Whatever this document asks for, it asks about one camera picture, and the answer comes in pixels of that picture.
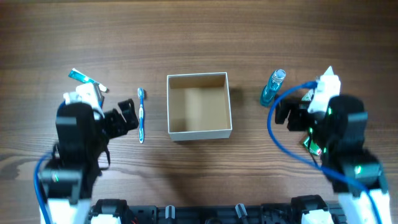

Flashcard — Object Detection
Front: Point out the blue mouthwash bottle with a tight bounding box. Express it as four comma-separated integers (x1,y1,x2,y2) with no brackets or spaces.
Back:
260,69,286,107

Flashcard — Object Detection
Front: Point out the green white soap packet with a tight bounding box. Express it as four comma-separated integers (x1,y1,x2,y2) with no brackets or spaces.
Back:
303,137,322,156

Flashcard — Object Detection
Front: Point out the white lotion tube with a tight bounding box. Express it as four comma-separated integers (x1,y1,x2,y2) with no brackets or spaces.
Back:
302,66,336,101

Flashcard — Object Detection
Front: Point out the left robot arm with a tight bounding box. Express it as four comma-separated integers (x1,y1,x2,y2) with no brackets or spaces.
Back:
34,99,293,224

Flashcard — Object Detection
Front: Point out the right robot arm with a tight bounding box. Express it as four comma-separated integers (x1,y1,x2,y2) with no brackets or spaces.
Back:
276,95,392,223

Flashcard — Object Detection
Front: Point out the blue white toothbrush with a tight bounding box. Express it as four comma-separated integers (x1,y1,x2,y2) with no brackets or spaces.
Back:
137,88,145,144

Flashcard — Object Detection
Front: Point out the teal toothpaste tube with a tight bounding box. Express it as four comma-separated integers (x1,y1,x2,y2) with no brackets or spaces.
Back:
68,68,108,93

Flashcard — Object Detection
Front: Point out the white cardboard box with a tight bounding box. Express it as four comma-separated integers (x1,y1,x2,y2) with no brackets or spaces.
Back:
167,72,233,141

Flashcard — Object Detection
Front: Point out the black mounting rail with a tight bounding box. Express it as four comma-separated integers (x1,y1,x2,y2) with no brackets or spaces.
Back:
88,198,348,224

